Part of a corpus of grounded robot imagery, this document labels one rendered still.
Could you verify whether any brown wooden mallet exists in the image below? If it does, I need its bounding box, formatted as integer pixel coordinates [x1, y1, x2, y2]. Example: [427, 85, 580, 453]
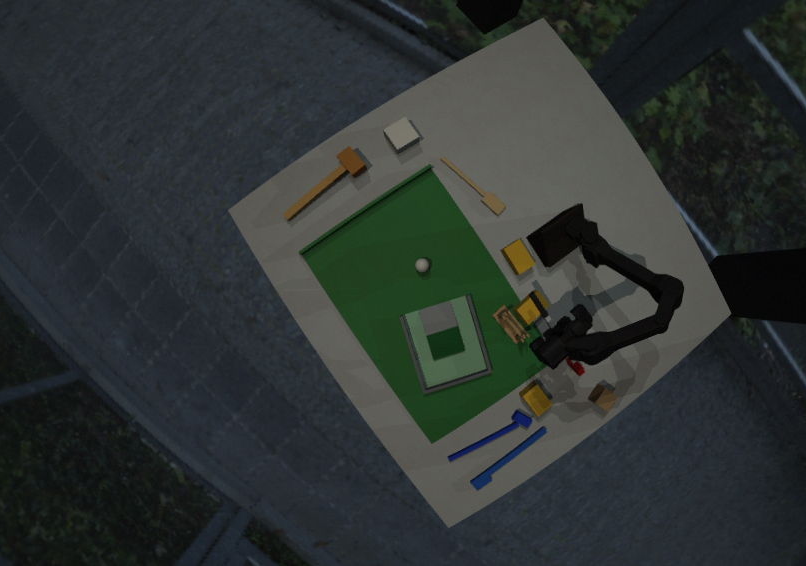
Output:
[282, 146, 367, 221]

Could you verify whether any green flat mat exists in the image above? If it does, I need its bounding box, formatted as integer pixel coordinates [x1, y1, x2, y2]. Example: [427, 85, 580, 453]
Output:
[302, 170, 547, 444]

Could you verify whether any brown cube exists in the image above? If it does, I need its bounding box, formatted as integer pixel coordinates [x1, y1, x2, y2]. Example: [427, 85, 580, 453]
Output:
[588, 384, 617, 412]

